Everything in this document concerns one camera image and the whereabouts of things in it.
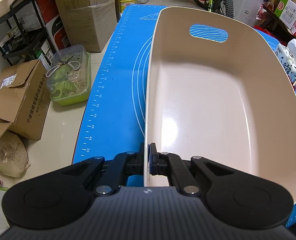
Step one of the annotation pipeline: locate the green white carton box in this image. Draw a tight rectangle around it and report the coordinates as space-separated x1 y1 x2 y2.
274 0 296 29

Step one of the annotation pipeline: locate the black metal shelf rack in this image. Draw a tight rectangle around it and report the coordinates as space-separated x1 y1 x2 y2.
0 0 55 66

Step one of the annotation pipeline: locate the large taped cardboard box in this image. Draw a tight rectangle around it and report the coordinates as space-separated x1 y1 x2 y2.
55 0 117 53

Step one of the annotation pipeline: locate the brown paper sack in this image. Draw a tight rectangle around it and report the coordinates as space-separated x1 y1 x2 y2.
0 131 30 178

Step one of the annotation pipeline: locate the blue silicone baking mat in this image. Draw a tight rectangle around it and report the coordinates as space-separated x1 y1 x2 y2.
73 5 296 225

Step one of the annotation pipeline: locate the open cardboard box on floor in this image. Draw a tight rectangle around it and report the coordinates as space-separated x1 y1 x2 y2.
0 60 50 140

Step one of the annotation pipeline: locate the beige plastic storage bin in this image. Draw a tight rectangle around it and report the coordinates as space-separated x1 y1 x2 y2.
145 7 296 202

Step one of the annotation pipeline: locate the green clear lidded container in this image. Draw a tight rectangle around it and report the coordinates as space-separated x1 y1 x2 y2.
46 44 91 106

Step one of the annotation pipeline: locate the white tissue pack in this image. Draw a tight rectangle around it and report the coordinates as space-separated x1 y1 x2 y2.
274 38 296 87

